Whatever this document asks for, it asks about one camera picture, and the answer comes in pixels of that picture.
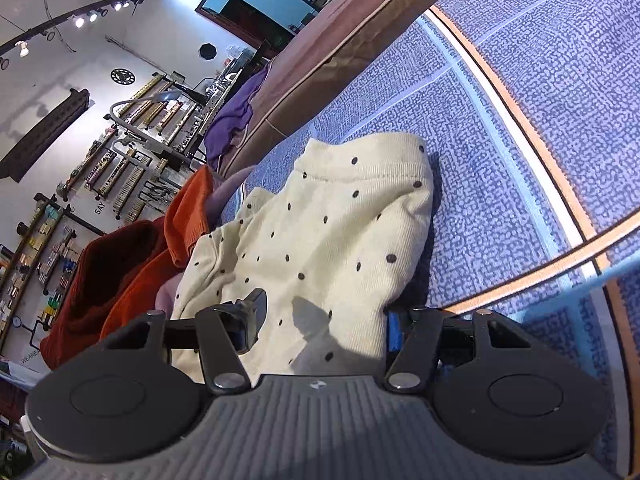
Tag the wall display shelves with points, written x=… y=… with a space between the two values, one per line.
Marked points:
x=76 y=175

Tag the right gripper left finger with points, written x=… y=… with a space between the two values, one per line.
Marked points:
x=144 y=387

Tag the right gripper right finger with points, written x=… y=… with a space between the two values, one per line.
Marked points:
x=495 y=389

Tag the blue plaid bed sheet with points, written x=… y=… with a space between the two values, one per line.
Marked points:
x=529 y=112

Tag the pink knit garment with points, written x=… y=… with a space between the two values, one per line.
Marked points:
x=214 y=205

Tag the cream polka dot garment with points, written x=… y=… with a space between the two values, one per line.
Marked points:
x=331 y=250

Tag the black wall clock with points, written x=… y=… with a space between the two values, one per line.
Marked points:
x=122 y=76

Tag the mauve bed with brown base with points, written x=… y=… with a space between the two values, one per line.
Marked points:
x=318 y=64

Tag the purple cloth on bed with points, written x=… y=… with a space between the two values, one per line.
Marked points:
x=233 y=116

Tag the dark red knit sweater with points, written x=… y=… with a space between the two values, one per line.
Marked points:
x=106 y=267

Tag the orange knit garment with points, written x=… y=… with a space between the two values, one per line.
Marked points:
x=183 y=224

